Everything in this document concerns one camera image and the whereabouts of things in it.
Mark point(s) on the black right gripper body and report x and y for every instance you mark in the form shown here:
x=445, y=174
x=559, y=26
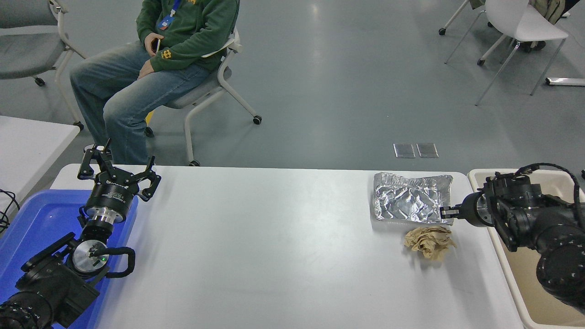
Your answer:
x=470, y=210

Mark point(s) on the beige garment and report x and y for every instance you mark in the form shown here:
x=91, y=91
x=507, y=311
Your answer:
x=546, y=10

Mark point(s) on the large pale plastic bin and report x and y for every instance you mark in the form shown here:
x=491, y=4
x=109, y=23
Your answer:
x=521, y=283

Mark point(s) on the crumpled tan paper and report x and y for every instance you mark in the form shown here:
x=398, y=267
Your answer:
x=429, y=242

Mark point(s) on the seated person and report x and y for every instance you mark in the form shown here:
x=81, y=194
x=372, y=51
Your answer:
x=192, y=23

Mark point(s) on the white side table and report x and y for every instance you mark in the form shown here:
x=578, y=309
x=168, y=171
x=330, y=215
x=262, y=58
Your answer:
x=27, y=151

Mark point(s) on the grey armchair with white frame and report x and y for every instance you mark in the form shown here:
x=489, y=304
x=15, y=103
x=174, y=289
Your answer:
x=23, y=55

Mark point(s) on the white shell chair metal legs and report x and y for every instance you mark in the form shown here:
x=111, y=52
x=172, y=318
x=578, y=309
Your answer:
x=525, y=23

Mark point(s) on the white table foot bar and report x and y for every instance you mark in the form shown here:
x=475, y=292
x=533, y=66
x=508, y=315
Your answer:
x=566, y=82

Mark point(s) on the blue plastic tray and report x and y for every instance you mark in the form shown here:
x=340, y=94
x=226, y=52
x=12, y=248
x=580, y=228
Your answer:
x=36, y=224

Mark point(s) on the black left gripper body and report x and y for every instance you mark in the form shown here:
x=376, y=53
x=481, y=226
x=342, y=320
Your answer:
x=112, y=194

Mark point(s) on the person's right hand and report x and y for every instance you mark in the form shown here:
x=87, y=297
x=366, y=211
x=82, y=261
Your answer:
x=151, y=45

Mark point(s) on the silver foil tray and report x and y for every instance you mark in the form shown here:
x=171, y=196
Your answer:
x=406, y=201

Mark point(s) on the person's left hand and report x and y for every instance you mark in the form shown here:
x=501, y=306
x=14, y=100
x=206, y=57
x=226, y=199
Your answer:
x=147, y=69

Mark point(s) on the white grey castor chair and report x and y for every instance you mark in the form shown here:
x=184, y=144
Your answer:
x=196, y=93

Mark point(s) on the silver floor socket plate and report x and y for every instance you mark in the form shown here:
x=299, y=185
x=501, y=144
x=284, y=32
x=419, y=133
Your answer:
x=428, y=150
x=404, y=151

